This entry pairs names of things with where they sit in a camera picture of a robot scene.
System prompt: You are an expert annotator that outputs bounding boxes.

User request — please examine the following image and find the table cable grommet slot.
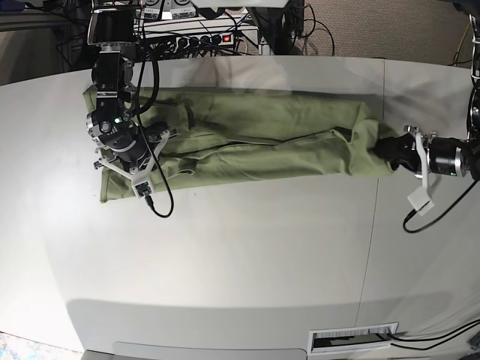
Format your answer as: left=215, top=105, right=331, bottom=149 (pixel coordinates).
left=307, top=322, right=399, bottom=355

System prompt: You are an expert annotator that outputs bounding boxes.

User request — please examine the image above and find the black power strip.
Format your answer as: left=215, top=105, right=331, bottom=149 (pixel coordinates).
left=139, top=32, right=236, bottom=61

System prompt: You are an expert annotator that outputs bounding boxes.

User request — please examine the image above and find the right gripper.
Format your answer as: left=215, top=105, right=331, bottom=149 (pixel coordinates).
left=112, top=121, right=172, bottom=171

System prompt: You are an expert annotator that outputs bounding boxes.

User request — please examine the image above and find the black cable at grommet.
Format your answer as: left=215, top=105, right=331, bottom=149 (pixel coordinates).
left=388, top=319, right=480, bottom=350

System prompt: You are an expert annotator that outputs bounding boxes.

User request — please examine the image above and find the yellow cable on floor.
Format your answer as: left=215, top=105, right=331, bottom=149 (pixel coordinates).
left=451, top=14, right=480, bottom=68

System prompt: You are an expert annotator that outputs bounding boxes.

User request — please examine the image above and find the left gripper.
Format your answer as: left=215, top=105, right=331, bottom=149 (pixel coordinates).
left=372, top=129, right=464, bottom=176

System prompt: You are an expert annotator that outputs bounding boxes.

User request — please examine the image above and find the green T-shirt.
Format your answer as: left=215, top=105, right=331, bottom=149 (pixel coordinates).
left=100, top=88, right=394, bottom=202

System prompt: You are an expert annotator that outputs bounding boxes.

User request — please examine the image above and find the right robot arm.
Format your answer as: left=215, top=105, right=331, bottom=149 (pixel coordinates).
left=86, top=1, right=181, bottom=174

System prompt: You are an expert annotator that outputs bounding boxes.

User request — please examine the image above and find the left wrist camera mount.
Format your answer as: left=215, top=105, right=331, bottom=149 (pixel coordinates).
left=407, top=128, right=434, bottom=216

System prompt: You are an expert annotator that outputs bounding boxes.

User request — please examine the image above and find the grey metal table frame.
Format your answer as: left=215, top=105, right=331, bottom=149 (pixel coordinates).
left=247, top=7, right=276, bottom=56

